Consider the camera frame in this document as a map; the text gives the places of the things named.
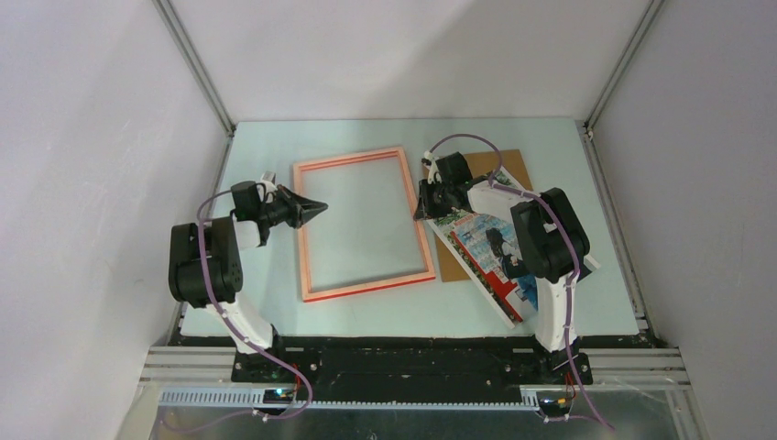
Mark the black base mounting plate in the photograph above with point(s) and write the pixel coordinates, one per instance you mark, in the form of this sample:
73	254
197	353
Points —
315	360

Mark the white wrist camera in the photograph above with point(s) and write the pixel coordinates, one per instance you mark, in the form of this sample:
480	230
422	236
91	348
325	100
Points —
268	179
429	161

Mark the clear acrylic sheet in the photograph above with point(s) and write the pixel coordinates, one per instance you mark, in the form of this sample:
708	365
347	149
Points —
367	233

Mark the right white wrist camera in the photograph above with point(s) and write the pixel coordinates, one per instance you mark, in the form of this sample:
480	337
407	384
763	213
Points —
429	161

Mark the colourful printed photo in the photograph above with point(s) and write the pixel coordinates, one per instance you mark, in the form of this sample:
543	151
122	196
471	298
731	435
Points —
487	248

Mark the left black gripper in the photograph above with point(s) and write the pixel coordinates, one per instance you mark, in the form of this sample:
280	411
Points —
301	209

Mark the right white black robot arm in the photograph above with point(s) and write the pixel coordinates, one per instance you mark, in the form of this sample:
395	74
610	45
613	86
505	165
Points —
552	243

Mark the aluminium front rail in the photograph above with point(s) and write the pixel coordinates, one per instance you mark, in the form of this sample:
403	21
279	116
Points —
202	377

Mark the orange wooden picture frame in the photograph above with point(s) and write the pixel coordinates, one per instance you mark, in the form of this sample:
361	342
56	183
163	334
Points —
306	294

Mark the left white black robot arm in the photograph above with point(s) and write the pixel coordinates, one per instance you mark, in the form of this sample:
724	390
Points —
205	268

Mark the brown cardboard backing board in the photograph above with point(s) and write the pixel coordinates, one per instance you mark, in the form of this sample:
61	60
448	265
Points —
479	164

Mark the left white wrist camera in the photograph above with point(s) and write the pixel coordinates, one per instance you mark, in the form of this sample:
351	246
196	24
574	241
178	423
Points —
268	179

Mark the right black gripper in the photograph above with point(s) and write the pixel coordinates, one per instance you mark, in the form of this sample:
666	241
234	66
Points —
424	207

